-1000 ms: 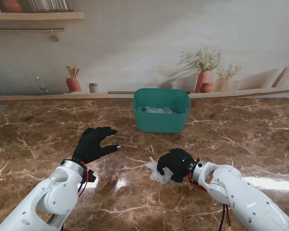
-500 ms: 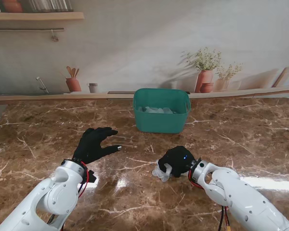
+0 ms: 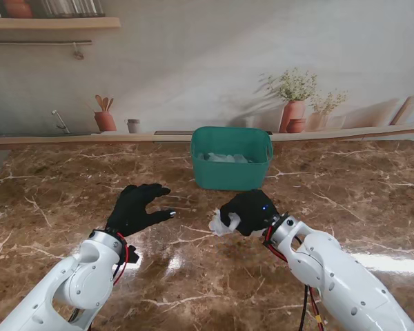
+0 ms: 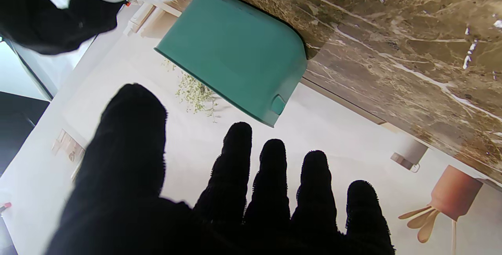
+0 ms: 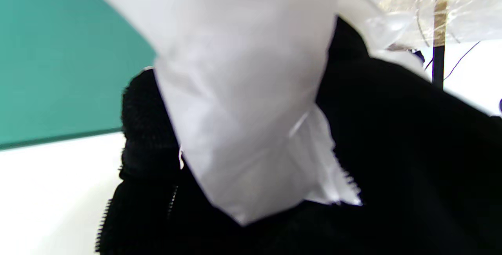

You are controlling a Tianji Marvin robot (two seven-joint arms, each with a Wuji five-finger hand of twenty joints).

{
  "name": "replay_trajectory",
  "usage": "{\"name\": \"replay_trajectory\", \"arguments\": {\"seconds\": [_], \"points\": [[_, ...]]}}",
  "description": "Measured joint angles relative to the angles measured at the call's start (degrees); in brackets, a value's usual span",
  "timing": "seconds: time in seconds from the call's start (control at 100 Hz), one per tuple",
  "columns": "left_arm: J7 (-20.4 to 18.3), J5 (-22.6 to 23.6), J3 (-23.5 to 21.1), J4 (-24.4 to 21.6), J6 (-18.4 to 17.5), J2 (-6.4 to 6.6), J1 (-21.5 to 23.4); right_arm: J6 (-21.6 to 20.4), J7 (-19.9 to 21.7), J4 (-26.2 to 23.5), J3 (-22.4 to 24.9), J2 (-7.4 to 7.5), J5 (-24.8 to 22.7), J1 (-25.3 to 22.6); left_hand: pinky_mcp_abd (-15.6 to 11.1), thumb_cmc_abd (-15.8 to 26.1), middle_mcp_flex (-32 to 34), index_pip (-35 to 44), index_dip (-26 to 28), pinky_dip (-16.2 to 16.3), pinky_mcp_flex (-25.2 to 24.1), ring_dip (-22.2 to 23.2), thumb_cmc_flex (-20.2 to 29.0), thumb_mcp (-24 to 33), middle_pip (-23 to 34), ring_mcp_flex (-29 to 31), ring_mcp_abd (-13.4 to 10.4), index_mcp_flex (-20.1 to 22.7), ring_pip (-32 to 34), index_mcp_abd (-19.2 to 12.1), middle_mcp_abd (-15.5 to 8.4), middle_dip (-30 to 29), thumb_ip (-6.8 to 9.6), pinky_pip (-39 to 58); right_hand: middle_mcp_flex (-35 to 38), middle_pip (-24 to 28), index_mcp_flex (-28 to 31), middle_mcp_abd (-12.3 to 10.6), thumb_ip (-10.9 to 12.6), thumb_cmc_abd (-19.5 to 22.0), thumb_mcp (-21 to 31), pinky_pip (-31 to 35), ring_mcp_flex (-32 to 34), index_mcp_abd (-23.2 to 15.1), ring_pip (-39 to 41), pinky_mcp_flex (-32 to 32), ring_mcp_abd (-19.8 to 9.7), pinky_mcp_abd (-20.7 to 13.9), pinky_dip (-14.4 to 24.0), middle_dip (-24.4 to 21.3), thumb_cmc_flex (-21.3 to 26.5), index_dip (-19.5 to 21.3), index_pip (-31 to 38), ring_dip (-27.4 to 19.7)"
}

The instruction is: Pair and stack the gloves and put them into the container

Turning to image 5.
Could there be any translucent white plastic sheet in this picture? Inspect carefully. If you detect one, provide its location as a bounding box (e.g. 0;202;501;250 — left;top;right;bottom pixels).
376;0;502;51

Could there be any green plastic basket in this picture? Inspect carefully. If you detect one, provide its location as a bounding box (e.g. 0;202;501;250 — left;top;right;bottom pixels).
0;0;157;150

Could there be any black stand pole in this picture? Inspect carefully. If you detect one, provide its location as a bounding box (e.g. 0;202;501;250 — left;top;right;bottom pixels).
431;0;448;89

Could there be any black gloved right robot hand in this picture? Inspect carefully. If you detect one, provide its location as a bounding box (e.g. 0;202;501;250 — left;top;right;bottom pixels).
96;16;502;255

